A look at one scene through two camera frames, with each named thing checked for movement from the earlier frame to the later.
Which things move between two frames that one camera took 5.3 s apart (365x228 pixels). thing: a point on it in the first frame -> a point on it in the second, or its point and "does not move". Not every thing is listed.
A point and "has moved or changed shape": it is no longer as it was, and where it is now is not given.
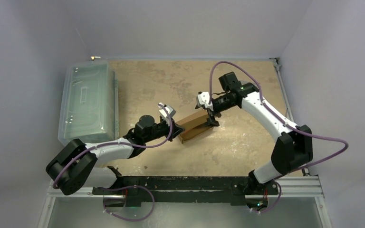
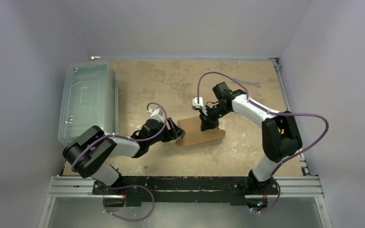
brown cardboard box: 193,125 has moved or changed shape
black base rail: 176,190 does not move
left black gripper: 175,130 does not move
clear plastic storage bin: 89,107 does not move
